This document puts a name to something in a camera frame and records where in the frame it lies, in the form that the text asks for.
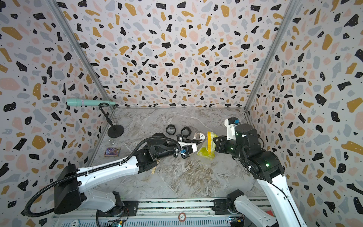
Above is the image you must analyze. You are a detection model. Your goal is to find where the black digital watch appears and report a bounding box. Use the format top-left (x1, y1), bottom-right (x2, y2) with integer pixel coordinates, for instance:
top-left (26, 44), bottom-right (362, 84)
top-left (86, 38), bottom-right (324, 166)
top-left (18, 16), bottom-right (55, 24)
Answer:
top-left (181, 126), bottom-right (192, 138)

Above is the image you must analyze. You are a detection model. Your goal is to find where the yellow green white cloth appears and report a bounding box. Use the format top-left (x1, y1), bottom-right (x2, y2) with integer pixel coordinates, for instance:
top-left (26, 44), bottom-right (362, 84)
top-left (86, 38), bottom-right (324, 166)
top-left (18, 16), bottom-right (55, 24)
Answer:
top-left (198, 131), bottom-right (217, 160)

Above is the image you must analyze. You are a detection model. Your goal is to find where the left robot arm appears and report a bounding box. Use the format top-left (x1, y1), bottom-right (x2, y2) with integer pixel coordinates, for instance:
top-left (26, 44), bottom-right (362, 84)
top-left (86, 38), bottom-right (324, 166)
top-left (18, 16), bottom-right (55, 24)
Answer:
top-left (24, 133), bottom-right (203, 218)

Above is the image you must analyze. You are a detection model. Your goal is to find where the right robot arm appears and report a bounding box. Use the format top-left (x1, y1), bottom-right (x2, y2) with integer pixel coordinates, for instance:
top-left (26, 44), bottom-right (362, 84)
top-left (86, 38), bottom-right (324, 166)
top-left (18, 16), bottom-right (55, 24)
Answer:
top-left (213, 118), bottom-right (306, 227)

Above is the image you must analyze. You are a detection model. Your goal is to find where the black microphone stand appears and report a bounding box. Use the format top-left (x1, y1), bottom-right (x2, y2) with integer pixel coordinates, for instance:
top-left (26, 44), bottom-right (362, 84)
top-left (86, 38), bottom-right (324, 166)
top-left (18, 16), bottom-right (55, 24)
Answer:
top-left (98, 102), bottom-right (124, 139)

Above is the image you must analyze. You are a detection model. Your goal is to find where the small framed picture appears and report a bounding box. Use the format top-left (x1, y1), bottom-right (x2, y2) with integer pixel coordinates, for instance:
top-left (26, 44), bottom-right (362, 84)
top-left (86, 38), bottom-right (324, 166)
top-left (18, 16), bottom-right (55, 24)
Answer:
top-left (104, 148), bottom-right (121, 157)

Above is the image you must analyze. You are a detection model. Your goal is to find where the red white round sticker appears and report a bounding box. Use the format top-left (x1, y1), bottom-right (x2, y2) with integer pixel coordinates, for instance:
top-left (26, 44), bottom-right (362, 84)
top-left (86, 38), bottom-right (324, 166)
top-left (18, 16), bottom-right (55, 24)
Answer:
top-left (178, 212), bottom-right (186, 222)

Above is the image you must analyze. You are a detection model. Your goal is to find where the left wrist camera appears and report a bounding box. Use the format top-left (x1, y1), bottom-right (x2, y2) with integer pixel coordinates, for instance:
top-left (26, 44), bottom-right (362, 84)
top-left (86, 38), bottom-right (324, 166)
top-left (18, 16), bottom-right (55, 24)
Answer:
top-left (179, 142), bottom-right (198, 159)

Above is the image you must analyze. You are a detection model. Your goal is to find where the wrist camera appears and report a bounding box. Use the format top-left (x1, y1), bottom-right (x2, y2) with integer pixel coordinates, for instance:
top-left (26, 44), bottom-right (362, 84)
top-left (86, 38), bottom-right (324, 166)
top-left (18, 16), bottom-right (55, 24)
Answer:
top-left (224, 117), bottom-right (240, 141)
top-left (179, 142), bottom-right (198, 159)

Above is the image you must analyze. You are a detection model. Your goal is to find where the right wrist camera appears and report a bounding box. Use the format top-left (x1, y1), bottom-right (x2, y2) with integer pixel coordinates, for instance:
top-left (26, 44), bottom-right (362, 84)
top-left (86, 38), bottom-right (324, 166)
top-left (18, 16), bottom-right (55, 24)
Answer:
top-left (224, 117), bottom-right (240, 141)

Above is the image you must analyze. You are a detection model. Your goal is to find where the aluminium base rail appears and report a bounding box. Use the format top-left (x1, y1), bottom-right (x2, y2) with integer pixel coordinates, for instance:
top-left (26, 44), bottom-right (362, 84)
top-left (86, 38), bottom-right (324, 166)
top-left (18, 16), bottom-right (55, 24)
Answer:
top-left (50, 197), bottom-right (298, 227)

